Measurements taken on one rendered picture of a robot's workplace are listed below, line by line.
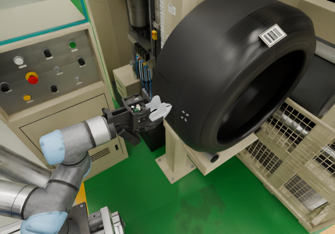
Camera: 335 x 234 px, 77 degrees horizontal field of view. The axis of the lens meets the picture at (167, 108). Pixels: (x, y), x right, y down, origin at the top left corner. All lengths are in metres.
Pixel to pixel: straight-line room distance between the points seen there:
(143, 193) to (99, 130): 1.35
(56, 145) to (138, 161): 1.47
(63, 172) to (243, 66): 0.53
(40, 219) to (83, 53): 0.84
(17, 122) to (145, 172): 1.07
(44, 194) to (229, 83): 0.53
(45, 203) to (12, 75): 0.75
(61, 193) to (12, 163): 0.32
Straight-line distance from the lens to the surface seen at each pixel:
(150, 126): 0.60
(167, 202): 1.82
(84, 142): 0.54
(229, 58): 0.57
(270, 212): 1.96
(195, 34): 0.64
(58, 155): 0.55
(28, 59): 1.18
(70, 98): 1.29
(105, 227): 1.12
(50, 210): 0.59
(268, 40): 0.60
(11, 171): 0.88
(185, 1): 0.84
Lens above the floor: 1.74
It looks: 49 degrees down
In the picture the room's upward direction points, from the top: straight up
